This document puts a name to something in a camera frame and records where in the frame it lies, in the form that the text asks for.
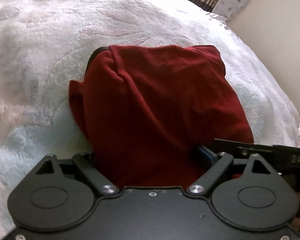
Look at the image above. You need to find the dark red zip-neck sweater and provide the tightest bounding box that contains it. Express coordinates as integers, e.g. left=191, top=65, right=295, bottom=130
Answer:
left=69, top=45, right=254, bottom=188

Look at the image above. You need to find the white patterned pillow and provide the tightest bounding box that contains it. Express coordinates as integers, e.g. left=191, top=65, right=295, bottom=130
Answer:
left=212, top=0, right=249, bottom=22

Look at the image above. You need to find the white floral bed quilt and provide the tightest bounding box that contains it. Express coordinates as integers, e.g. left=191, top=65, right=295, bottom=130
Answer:
left=0, top=0, right=300, bottom=239

